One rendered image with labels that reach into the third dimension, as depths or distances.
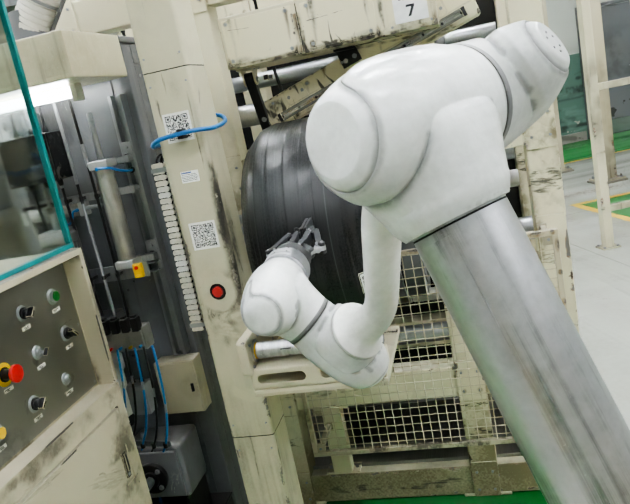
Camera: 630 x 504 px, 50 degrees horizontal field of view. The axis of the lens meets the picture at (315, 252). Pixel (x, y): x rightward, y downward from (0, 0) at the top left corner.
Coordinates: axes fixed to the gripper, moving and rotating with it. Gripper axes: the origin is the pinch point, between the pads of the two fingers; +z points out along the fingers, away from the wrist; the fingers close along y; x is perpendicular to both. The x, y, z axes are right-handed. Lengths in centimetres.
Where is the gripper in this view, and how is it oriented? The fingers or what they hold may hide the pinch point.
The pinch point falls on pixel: (307, 229)
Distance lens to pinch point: 148.2
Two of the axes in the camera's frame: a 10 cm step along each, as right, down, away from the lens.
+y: -9.6, 1.4, 2.4
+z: 1.7, -3.9, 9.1
